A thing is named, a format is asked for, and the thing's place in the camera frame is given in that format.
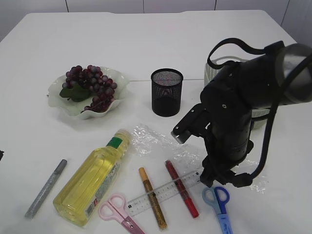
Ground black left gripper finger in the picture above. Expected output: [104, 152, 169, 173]
[0, 150, 4, 160]

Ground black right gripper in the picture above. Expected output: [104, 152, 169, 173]
[200, 62, 254, 188]

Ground blue scissors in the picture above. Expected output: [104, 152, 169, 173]
[202, 186, 233, 234]

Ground clear crinkled plastic sheet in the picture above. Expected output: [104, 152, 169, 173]
[131, 124, 269, 195]

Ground yellow oil bottle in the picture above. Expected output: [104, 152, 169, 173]
[53, 129, 132, 227]

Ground purple artificial grape bunch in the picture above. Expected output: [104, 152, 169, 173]
[59, 65, 118, 113]

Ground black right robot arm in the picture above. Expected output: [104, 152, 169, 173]
[200, 38, 312, 187]

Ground red glitter pen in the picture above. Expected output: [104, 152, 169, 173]
[165, 160, 199, 218]

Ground clear plastic ruler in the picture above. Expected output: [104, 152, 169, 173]
[125, 169, 203, 216]

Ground silver glitter pen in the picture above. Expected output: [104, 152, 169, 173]
[24, 159, 67, 219]

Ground grey-green woven plastic basket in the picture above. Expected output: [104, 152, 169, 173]
[204, 56, 270, 130]

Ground gold glitter pen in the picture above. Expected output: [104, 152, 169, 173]
[138, 167, 167, 230]

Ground frosted wavy glass plate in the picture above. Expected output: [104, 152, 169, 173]
[48, 65, 129, 119]

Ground black mesh pen holder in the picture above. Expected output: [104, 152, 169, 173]
[151, 68, 183, 117]

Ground pink scissors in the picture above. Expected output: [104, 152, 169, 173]
[98, 193, 144, 234]

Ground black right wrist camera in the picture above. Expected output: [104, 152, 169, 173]
[171, 103, 211, 144]

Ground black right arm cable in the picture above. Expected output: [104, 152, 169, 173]
[207, 38, 312, 181]

